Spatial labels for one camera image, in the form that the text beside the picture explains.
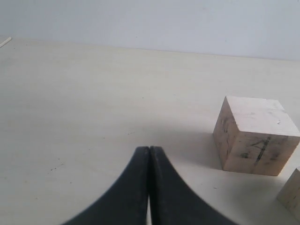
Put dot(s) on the largest wooden cube marked 4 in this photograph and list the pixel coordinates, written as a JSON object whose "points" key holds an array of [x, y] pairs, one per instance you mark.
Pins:
{"points": [[254, 135]]}

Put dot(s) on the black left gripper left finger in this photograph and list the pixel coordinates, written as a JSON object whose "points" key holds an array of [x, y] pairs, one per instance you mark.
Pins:
{"points": [[126, 201]]}

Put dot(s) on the second largest wooden cube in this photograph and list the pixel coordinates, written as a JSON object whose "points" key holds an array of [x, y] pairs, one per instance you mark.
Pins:
{"points": [[289, 195]]}

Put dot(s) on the white stick at table edge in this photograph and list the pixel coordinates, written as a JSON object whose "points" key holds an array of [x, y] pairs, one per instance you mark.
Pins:
{"points": [[4, 40]]}

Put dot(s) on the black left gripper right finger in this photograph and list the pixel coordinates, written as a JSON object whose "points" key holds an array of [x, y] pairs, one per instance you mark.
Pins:
{"points": [[172, 201]]}

